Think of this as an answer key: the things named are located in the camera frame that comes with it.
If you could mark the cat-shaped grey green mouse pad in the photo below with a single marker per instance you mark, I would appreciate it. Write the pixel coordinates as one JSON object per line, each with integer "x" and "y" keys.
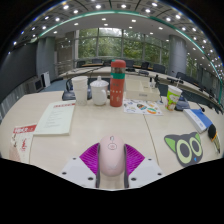
{"x": 185, "y": 148}

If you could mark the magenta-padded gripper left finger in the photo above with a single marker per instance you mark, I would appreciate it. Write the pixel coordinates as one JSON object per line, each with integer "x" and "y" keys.
{"x": 88, "y": 159}

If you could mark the beige cardboard box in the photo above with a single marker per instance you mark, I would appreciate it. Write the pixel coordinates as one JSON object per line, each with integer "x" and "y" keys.
{"x": 141, "y": 93}

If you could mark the colourful sticker sheet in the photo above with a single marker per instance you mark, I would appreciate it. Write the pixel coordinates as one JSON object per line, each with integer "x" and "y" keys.
{"x": 143, "y": 107}

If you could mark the dark office chairs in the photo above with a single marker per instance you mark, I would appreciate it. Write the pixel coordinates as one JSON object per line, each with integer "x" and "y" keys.
{"x": 159, "y": 68}

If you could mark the red bottle with green band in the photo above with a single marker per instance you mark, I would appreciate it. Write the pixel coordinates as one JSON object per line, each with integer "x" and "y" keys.
{"x": 117, "y": 86}

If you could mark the blue and white book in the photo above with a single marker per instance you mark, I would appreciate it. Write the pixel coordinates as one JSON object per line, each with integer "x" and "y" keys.
{"x": 196, "y": 120}

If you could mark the red and white leaflet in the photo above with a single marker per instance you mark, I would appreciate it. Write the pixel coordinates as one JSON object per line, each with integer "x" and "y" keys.
{"x": 21, "y": 143}

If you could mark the cream paper booklet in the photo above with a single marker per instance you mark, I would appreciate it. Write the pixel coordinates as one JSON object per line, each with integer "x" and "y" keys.
{"x": 55, "y": 118}

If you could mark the black conference microphone console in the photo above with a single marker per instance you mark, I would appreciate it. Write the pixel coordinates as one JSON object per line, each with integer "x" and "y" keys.
{"x": 183, "y": 105}
{"x": 67, "y": 95}

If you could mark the white lidded mug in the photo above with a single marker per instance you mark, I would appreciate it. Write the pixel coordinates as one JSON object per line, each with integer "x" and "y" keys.
{"x": 99, "y": 93}

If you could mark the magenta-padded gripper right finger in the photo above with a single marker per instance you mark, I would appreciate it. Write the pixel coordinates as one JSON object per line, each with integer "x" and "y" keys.
{"x": 136, "y": 160}

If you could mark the ceiling lights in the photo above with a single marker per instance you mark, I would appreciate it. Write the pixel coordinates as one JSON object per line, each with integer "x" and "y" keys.
{"x": 98, "y": 6}

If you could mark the pink computer mouse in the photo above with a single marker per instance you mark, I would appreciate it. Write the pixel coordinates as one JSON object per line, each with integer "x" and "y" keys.
{"x": 112, "y": 156}

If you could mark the green-printed paper cup with straw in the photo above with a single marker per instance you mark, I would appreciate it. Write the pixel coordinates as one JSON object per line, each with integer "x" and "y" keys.
{"x": 173, "y": 98}

